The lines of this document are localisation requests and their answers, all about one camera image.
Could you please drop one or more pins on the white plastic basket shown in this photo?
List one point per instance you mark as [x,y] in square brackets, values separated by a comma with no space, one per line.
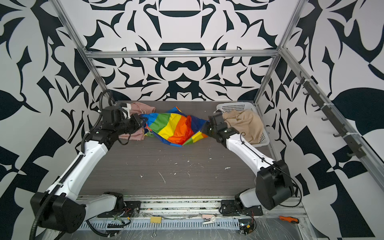
[241,106]

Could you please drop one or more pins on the orange handled tool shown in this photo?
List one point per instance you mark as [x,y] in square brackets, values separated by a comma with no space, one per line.
[289,219]

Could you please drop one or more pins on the beige shorts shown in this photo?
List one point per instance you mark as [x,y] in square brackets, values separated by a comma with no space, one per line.
[247,122]

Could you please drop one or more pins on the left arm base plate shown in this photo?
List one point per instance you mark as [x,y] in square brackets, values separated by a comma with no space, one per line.
[127,209]

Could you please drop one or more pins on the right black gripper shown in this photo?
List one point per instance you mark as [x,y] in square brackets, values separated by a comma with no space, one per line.
[207,126]

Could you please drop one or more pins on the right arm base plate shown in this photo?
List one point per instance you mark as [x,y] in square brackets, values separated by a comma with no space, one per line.
[235,208]

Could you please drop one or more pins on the white slotted cable duct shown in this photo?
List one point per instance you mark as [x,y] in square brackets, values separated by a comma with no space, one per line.
[167,224]

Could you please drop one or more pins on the multicolour shorts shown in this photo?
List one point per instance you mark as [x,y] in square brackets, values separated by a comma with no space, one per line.
[174,128]

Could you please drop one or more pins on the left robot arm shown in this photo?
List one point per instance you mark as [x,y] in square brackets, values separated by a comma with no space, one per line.
[58,207]

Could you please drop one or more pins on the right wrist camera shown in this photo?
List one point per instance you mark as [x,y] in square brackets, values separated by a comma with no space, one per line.
[217,121]

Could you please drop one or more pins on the pink shorts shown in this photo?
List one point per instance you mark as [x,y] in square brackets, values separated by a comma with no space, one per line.
[138,109]

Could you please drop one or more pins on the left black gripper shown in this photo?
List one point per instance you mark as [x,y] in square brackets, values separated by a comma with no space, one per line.
[134,117]

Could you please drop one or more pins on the yellow tag clip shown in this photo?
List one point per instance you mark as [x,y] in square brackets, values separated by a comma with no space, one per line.
[156,220]

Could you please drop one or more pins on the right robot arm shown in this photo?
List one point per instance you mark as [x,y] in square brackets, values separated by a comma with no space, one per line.
[274,184]

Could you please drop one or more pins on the small green circuit board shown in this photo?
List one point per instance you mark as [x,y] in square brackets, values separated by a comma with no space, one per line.
[247,226]

